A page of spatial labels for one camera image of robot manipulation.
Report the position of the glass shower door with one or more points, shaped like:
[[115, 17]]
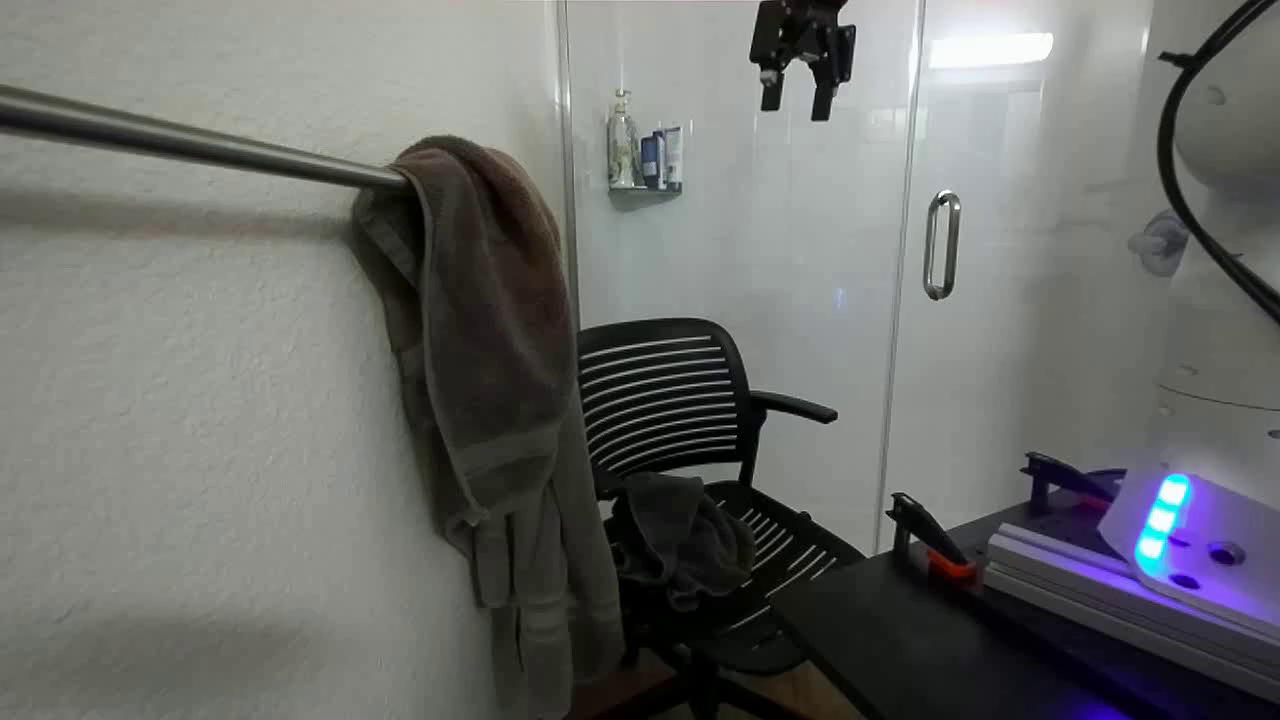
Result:
[[1025, 333]]

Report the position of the fixed glass shower panel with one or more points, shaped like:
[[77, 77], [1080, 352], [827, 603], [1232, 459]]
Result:
[[747, 253]]

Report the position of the metal towel bar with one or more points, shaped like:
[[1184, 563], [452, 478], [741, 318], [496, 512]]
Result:
[[185, 141]]

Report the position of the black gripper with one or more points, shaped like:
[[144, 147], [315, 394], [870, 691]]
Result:
[[803, 28]]

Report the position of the black mesh office chair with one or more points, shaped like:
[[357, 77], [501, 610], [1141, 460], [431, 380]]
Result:
[[663, 400]]

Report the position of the device with blue lights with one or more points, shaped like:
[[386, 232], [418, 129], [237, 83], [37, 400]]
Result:
[[1120, 603]]

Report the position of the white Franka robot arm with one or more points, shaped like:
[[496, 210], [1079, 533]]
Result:
[[1220, 412]]

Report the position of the blue tube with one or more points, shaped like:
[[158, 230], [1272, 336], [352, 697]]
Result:
[[650, 160]]

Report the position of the clear plastic wall hook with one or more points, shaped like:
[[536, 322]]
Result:
[[1158, 241]]

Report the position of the shower wall shelf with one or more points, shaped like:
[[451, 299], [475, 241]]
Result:
[[646, 192]]

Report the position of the dark grey towel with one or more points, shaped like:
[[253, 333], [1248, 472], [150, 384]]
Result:
[[681, 533]]

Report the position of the white tube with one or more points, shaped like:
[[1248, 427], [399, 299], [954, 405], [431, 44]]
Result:
[[672, 158]]

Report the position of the brown towel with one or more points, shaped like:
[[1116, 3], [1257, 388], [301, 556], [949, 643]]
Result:
[[504, 363]]

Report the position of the red and black clamp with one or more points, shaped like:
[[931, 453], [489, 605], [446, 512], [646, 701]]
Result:
[[926, 542]]

